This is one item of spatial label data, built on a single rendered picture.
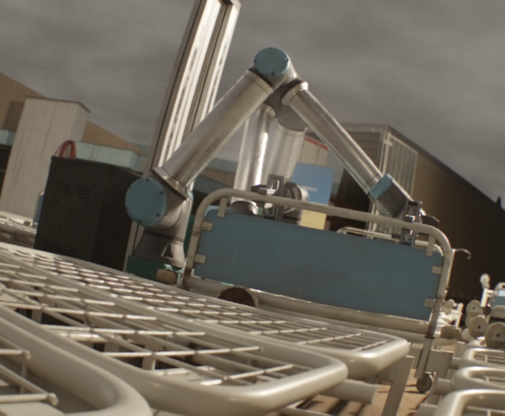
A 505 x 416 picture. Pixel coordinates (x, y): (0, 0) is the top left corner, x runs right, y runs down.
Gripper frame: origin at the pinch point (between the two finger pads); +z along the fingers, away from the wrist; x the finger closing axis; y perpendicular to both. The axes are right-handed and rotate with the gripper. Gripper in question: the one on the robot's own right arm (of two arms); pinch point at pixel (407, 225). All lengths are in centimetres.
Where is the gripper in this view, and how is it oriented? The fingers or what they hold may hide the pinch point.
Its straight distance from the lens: 162.4
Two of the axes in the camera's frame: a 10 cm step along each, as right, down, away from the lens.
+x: 1.6, -9.8, -0.8
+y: -9.3, -1.8, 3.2
